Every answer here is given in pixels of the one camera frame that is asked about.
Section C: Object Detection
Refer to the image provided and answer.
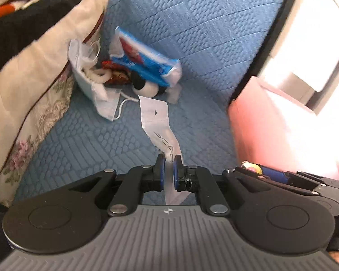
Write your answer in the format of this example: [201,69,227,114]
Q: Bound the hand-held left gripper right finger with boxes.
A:
[172,158,269,215]

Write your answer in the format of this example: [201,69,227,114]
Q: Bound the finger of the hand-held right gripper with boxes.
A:
[234,166,320,197]
[296,171,339,190]

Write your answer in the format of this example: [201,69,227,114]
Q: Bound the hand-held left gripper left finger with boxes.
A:
[68,155,167,217]

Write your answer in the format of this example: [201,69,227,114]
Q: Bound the small yellow pink toy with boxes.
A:
[241,160,264,176]

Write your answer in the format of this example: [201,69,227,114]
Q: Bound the pink box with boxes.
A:
[228,76,339,182]

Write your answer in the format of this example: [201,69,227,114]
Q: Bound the white printed paper strip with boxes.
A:
[138,95,187,205]

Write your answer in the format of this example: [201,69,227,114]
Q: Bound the panda plush toy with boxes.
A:
[129,71,168,97]

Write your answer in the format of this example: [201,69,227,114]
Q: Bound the white plush keychain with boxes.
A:
[85,68,113,84]

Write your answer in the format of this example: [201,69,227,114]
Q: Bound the blue tissue packet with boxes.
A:
[110,26,182,89]

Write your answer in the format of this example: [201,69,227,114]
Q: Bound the white face mask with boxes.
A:
[68,39,139,122]

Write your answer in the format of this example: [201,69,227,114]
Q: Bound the blue quilted sofa cover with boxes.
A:
[14,0,300,207]

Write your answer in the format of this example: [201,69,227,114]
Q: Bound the striped black red white blanket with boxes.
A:
[0,0,109,77]

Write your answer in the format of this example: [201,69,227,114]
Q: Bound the black sofa frame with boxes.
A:
[230,0,308,103]

